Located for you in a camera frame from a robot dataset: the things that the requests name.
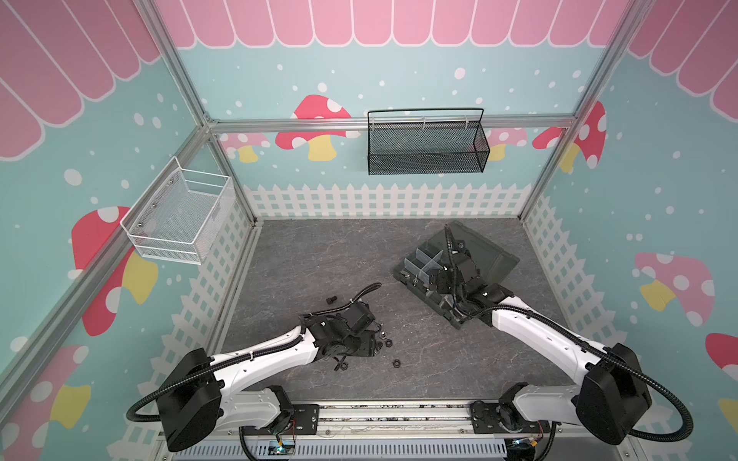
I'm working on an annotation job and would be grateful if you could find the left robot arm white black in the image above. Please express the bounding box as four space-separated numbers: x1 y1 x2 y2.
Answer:
126 282 382 453

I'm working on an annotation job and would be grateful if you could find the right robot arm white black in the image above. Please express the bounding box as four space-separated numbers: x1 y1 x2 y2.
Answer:
429 232 695 446

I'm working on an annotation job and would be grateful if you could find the dark green compartment organizer box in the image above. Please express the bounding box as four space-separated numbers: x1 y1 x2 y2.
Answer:
392 221 520 330

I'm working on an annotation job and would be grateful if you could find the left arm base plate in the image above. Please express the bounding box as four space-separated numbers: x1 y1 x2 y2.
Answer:
267 405 320 435

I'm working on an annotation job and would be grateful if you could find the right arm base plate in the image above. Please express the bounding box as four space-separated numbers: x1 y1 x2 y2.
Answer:
469 401 551 435

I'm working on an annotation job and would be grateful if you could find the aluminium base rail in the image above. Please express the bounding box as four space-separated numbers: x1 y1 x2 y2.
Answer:
160 398 630 439

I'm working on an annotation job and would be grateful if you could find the white slotted cable duct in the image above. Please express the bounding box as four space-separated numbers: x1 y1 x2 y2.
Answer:
172 439 509 461

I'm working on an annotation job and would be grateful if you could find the black wire mesh basket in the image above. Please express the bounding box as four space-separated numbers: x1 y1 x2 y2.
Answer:
366 108 491 176

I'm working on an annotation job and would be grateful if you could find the white wire mesh basket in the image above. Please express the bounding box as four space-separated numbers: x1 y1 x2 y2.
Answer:
120 158 236 265

